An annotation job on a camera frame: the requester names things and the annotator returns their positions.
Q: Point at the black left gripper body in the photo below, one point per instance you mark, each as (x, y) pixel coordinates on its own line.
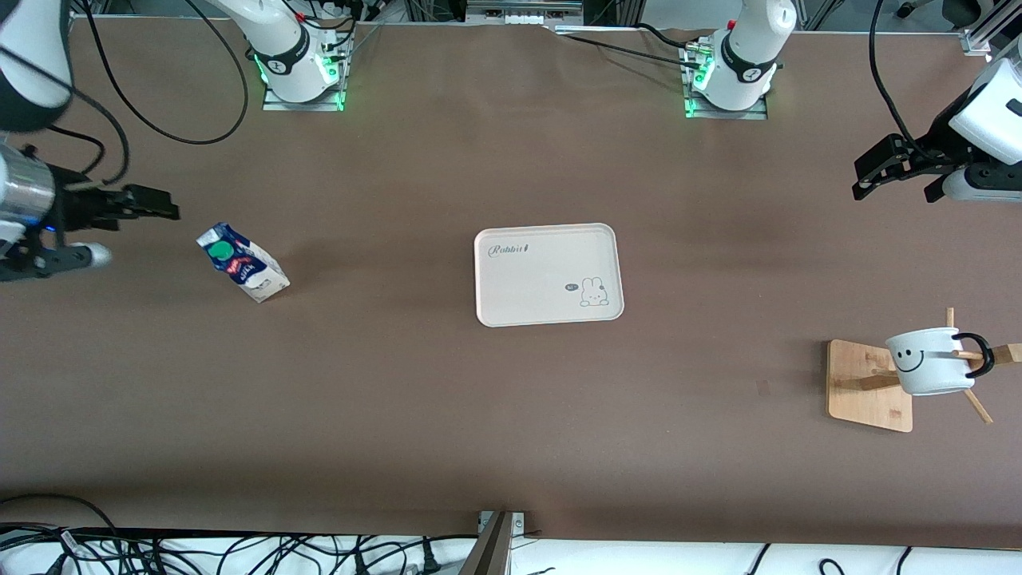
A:
(936, 146)

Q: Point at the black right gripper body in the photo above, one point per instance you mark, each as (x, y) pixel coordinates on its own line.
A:
(78, 206)

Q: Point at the blue white milk carton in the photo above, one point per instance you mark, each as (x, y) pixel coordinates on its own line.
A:
(247, 271)

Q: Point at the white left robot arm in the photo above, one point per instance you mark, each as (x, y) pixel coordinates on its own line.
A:
(994, 112)

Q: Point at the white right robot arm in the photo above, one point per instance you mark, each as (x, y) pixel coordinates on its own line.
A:
(289, 57)

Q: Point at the wooden mug rack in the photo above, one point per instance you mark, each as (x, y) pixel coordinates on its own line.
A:
(858, 399)

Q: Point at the white flat strip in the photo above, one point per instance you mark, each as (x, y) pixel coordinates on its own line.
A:
(595, 30)

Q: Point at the cream rabbit print tray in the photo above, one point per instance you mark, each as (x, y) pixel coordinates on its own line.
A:
(551, 271)

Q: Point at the grey device with sockets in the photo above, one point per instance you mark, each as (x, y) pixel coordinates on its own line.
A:
(523, 9)

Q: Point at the aluminium frame corner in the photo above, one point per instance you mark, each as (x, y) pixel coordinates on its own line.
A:
(978, 44)

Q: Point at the aluminium left arm base plate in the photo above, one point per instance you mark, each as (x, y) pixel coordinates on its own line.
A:
(758, 113)

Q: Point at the aluminium right arm base plate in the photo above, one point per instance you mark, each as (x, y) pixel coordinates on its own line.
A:
(275, 104)

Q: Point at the aluminium profile bracket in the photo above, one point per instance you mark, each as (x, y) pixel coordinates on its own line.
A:
(495, 551)

